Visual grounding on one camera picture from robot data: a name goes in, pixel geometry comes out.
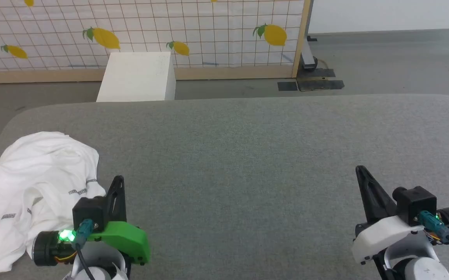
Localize lemon print partition panel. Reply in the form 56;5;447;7
0;0;313;84

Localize white long-sleeve shirt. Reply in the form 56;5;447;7
0;131;107;276

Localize right cable with teal plug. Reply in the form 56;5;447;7
419;211;449;262

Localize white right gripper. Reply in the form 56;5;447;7
351;165;449;266

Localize metal partition foot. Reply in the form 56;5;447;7
301;36;319;73

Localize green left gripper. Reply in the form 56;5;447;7
32;176;151;266

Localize left cable with teal plug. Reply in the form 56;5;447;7
73;219;97;280

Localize white box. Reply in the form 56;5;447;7
96;52;176;102

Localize cable with teal plug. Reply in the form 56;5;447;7
419;211;449;262
73;219;97;280

